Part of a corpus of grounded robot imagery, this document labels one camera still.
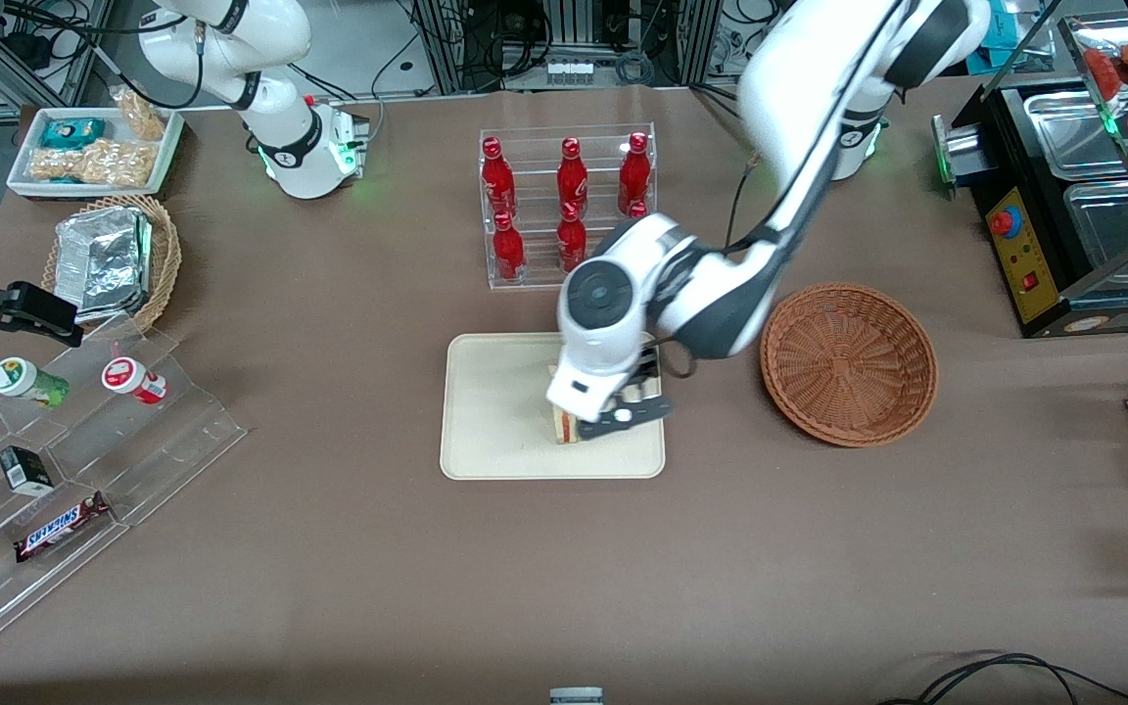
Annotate triangular sandwich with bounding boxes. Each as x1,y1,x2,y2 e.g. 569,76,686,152
548,366,626,447

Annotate cream plastic tray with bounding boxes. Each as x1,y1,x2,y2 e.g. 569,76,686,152
440,332,666,481

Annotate light tan wicker basket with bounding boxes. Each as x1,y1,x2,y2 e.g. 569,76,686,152
41,194,182,334

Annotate white rectangular snack tray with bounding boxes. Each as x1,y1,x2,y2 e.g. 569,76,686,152
6,106,185,200

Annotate brown wicker basket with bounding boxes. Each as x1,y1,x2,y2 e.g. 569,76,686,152
760,283,938,448

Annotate green lidded cup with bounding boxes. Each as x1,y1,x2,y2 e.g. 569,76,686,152
0,357,71,408

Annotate silver foil package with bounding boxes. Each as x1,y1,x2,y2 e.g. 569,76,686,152
55,208,154,324

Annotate red lidded cup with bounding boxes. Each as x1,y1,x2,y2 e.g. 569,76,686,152
101,356,169,405

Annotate clear acrylic bottle rack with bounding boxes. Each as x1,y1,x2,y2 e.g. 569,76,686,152
479,122,656,290

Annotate large clear peanut bag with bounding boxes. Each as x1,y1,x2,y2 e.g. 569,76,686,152
28,139,157,188

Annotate small black carton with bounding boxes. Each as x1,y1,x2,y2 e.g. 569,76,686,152
0,446,56,495

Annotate clear acrylic stepped stand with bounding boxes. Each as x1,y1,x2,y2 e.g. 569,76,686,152
0,313,249,662

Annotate teal snack packet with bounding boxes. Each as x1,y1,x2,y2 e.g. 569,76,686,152
40,117,107,150

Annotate snickers chocolate bar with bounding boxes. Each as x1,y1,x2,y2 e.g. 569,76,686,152
14,492,113,563

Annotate small clear peanut bag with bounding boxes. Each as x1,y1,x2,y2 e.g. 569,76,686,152
112,86,169,141

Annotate black food warmer appliance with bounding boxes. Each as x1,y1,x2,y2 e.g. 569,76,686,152
931,15,1128,340

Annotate teal box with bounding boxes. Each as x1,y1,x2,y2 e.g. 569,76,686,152
973,0,1023,68

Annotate dark grey wrist camera mount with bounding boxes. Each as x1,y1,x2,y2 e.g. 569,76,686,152
579,392,675,439

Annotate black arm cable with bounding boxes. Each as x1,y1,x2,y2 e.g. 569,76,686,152
724,152,780,258

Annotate black floor cable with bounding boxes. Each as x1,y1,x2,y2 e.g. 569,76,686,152
877,652,1128,705

